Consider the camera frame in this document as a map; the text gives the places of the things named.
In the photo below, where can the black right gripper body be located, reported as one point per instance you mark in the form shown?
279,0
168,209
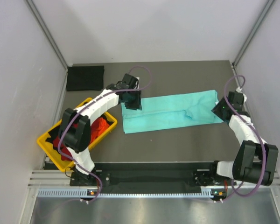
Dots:
219,109

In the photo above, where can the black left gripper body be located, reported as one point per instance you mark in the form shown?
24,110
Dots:
133,100

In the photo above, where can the teal t shirt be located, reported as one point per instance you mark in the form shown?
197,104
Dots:
172,111

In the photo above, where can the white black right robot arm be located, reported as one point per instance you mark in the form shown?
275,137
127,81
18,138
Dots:
247,165

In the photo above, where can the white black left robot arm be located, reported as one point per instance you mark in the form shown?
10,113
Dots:
106,100

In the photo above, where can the orange t shirt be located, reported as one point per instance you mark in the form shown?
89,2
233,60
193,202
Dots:
98,127

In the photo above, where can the folded black t shirt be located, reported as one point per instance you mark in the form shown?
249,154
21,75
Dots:
85,78

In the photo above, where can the black t shirt in bin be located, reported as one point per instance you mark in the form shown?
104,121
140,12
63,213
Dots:
53,138

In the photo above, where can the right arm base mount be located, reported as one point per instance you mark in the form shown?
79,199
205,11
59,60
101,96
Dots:
203,177

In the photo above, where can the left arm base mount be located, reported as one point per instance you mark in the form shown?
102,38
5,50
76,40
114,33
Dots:
78,179

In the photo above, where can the aluminium frame rail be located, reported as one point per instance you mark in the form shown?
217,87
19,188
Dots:
109,178

